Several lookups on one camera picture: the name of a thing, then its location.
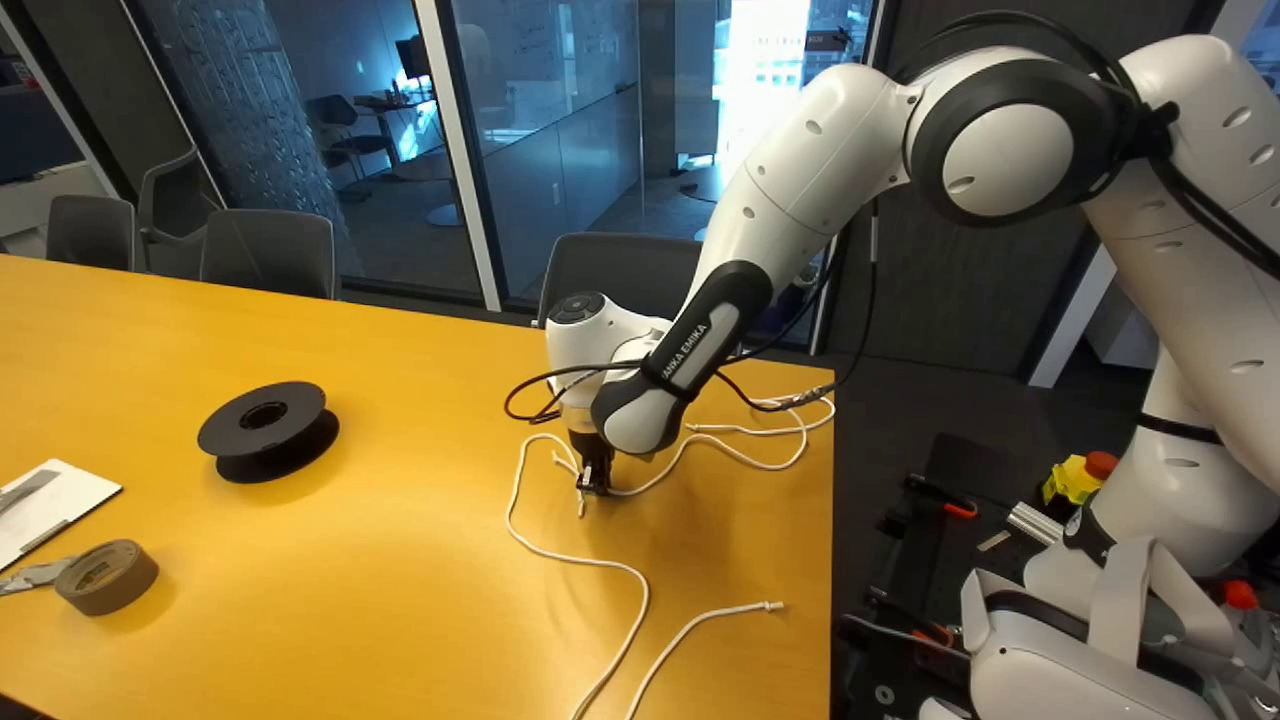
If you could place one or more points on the grey chair near gripper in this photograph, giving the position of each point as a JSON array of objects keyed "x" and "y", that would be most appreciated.
[{"x": 641, "y": 272}]

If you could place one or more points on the grey chair middle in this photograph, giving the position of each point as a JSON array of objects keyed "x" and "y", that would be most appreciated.
[{"x": 269, "y": 250}]

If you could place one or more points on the white paper sheet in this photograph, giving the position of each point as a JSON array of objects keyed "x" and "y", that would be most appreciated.
[{"x": 46, "y": 501}]

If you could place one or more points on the white VR headset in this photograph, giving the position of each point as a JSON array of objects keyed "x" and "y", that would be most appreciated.
[{"x": 1143, "y": 642}]

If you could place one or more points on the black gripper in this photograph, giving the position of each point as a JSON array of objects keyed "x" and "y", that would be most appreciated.
[{"x": 595, "y": 469}]

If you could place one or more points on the grey chair far left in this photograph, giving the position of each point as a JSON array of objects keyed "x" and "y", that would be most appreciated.
[{"x": 92, "y": 228}]

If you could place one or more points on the yellow red emergency button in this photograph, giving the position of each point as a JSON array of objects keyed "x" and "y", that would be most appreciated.
[{"x": 1076, "y": 478}]

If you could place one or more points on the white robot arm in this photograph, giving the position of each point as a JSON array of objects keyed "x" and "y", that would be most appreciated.
[{"x": 1164, "y": 149}]

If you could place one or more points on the black clamp with red handle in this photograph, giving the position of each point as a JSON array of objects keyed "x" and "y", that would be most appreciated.
[{"x": 930, "y": 545}]

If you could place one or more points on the black filament spool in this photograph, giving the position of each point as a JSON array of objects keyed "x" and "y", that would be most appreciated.
[{"x": 269, "y": 431}]

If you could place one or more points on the grey tape roll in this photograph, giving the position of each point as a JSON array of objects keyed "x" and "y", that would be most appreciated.
[{"x": 92, "y": 581}]

